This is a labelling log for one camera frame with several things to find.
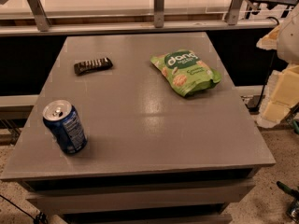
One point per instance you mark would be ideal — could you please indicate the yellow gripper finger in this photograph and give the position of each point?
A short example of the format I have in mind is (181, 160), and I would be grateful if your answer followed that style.
(269, 41)
(282, 94)

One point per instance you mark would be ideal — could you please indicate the green rice chip bag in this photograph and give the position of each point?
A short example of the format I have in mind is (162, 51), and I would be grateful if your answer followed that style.
(186, 72)

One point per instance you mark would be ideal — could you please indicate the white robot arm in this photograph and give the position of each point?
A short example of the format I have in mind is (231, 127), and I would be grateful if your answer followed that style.
(287, 50)

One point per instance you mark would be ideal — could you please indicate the blue pepsi can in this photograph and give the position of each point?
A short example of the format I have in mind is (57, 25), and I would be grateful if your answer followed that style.
(62, 120)

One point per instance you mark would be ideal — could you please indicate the grey drawer cabinet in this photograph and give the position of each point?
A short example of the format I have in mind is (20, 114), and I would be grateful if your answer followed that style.
(152, 156)

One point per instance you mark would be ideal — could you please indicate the dark chocolate snack bar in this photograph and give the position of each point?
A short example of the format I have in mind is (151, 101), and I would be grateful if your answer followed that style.
(89, 66)

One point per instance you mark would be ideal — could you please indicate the green handled tool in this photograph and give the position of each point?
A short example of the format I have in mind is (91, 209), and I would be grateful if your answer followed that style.
(292, 192)

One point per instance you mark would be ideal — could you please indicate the metal counter rail with brackets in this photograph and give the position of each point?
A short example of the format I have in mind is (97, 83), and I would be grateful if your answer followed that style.
(81, 17)

